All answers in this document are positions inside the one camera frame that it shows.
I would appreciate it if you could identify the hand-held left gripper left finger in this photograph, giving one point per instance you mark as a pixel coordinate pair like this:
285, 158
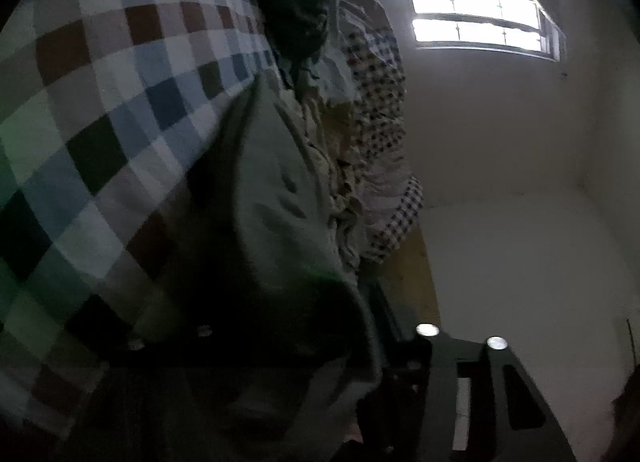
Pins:
175, 392

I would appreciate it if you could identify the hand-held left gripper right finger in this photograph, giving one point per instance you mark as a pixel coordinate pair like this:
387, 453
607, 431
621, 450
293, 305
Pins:
440, 392

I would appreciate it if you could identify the light green garment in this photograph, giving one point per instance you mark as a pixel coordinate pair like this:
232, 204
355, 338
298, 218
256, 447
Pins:
270, 182

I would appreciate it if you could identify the yellow wooden bed board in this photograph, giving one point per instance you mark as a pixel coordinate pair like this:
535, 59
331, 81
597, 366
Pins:
415, 287

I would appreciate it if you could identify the white crumpled garment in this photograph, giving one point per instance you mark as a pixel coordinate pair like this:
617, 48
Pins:
325, 142

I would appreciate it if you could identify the small checked cloth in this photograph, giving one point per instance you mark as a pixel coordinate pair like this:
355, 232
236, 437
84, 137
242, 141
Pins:
380, 92

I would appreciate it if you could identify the large checkered bed sheet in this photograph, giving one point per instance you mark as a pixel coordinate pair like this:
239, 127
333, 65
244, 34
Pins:
100, 92

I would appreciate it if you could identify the barred window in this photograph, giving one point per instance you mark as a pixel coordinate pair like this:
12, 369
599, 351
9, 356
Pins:
475, 7

